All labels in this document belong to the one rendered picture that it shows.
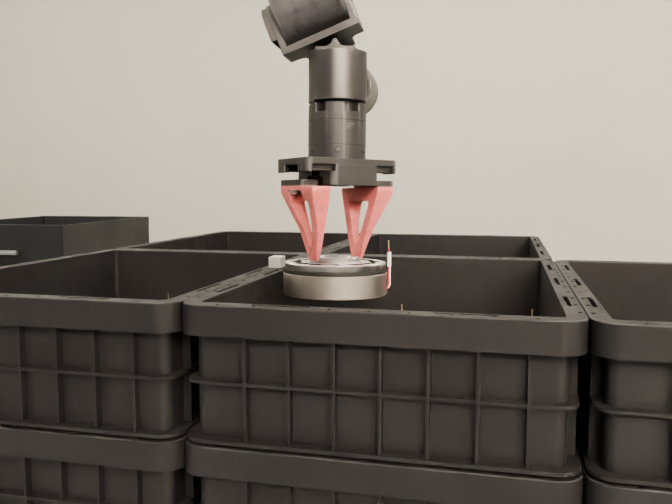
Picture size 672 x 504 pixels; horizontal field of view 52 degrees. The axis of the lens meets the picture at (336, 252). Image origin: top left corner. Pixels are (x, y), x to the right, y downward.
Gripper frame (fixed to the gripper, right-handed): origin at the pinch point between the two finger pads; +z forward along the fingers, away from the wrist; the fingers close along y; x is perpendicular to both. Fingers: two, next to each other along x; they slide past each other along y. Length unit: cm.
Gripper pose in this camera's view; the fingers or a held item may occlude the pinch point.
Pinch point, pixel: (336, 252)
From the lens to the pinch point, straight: 69.2
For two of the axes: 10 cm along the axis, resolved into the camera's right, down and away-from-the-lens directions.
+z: -0.1, 10.0, 0.7
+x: 5.2, 0.7, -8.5
